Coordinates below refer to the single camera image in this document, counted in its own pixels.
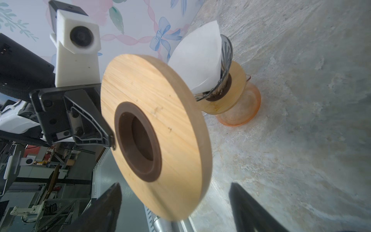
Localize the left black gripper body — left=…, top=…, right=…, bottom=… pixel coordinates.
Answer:
left=30, top=84, right=101, bottom=145

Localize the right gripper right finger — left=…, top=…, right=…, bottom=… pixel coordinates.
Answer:
left=229, top=183, right=288, bottom=232

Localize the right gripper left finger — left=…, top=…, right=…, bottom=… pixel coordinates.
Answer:
left=63, top=183, right=122, bottom=232

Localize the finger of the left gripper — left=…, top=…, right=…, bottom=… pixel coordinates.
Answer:
left=63, top=88, right=116, bottom=149

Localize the large wooden dripper ring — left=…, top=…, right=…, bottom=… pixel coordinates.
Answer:
left=100, top=54, right=213, bottom=222

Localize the orange glass carafe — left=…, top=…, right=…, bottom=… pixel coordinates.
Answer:
left=216, top=75, right=261, bottom=127

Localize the small wooden dripper ring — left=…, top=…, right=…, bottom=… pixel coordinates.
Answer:
left=199, top=60, right=247, bottom=115

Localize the white paper coffee filter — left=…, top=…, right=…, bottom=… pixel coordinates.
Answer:
left=168, top=20, right=222, bottom=95

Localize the grey glass dripper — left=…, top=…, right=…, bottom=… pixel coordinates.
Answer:
left=195, top=34, right=233, bottom=102

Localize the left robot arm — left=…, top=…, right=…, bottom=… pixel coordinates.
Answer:
left=1, top=34, right=116, bottom=148

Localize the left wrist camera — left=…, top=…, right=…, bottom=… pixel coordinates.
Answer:
left=48, top=1, right=101, bottom=87

